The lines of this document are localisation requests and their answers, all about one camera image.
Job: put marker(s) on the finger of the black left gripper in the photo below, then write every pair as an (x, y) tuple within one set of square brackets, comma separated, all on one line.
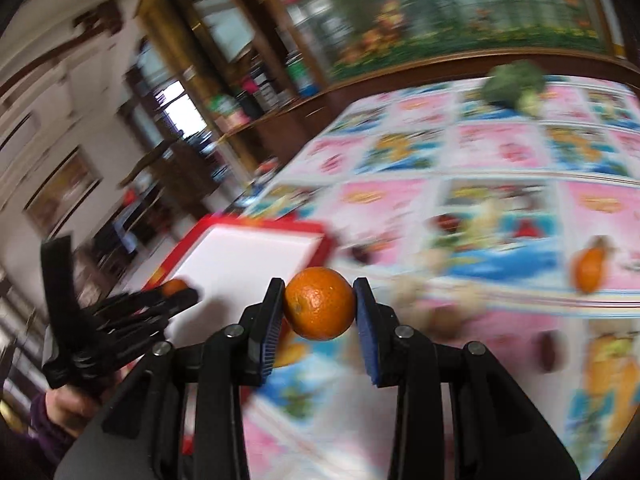
[(130, 337), (129, 303)]

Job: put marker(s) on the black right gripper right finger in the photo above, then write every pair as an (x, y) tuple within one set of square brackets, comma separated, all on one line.
[(498, 431)]

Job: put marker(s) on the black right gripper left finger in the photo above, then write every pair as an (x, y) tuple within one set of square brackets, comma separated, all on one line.
[(177, 414)]

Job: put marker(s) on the orange mandarin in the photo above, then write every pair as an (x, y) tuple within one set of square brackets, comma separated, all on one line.
[(320, 304), (588, 269), (173, 286)]

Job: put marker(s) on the dark red jujube date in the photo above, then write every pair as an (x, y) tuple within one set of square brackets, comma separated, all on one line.
[(361, 253), (448, 223), (551, 351)]

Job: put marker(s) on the person's left hand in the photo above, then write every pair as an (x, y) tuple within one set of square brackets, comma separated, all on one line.
[(72, 409)]

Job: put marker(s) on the brown kiwi fruit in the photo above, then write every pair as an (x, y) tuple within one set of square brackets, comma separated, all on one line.
[(602, 242), (445, 323)]

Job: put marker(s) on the red box with white inside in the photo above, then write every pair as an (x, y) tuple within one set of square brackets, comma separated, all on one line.
[(230, 261)]

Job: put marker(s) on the dark wooden chair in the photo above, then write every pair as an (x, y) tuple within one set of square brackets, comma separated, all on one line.
[(182, 173)]

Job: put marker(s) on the green label plastic bottle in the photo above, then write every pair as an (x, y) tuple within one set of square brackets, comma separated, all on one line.
[(301, 77)]

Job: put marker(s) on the green leafy vegetable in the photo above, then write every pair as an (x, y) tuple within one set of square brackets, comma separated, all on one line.
[(517, 86)]

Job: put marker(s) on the glass display with artificial flowers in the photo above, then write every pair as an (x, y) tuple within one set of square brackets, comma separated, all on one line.
[(355, 37)]

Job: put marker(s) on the framed wall painting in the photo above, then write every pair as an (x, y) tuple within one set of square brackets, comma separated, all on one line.
[(62, 192)]

